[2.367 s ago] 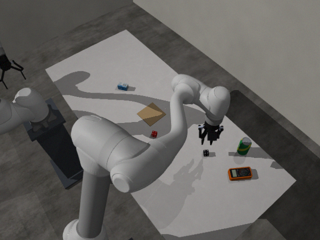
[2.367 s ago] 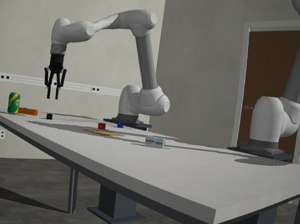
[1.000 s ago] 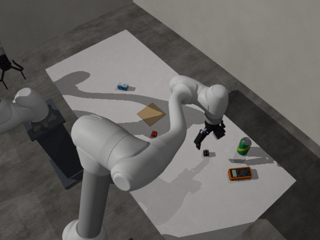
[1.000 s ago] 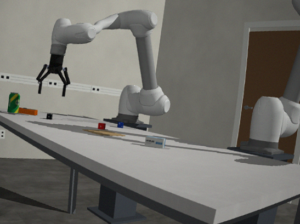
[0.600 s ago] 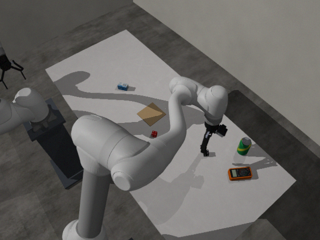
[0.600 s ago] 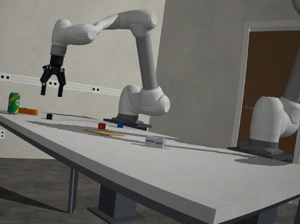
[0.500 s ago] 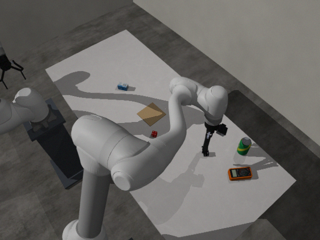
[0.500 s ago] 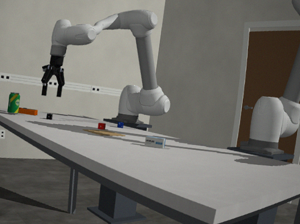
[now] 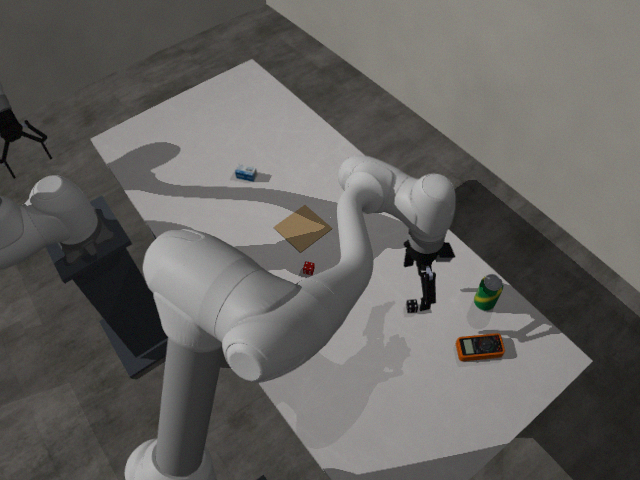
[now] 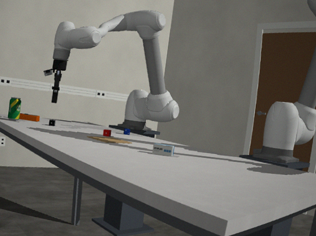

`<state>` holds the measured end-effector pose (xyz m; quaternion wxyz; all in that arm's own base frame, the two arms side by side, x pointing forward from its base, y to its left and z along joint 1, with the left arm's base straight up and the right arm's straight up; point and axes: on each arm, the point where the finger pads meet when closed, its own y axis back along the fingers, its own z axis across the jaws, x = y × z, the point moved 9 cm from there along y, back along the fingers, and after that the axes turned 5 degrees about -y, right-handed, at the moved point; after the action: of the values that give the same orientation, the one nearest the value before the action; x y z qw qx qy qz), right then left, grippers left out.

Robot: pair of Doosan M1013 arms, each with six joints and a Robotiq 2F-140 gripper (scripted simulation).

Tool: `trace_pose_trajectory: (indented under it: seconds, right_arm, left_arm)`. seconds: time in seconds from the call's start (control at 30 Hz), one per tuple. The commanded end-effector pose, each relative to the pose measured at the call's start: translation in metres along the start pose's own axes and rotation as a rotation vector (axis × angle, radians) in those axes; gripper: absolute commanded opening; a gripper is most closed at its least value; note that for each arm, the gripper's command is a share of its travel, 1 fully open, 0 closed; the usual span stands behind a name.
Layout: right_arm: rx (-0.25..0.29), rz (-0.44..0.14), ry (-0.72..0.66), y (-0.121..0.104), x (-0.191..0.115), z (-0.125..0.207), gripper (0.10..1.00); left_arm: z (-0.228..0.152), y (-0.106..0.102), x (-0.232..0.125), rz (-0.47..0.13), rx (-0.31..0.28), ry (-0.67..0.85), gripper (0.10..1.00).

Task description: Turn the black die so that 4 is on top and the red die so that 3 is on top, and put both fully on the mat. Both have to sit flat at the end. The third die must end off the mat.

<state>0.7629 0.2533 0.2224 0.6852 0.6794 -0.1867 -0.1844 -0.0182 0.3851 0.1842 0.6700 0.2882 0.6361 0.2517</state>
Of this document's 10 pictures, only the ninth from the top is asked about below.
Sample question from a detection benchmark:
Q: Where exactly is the orange multimeter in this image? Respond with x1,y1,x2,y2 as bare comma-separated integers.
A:
456,333,505,362

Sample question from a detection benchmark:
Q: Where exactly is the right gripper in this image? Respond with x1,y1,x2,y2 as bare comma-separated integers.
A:
404,239,439,311

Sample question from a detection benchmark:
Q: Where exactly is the green soda can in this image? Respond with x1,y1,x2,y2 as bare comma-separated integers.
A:
474,274,503,311

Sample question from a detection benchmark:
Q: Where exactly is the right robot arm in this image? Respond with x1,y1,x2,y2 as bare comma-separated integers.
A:
125,155,456,480

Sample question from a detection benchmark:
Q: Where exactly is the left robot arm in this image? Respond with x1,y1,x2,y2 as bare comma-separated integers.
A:
0,175,115,269

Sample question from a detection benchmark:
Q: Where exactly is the tan flat mat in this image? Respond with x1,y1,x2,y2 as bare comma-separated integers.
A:
274,205,333,253

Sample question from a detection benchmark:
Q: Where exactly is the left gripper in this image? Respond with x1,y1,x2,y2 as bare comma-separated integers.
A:
0,109,52,179

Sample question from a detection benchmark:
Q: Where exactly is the black die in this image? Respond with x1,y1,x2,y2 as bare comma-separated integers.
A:
406,299,418,313

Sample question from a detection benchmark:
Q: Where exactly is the red die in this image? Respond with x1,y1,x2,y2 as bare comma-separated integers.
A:
303,261,315,275

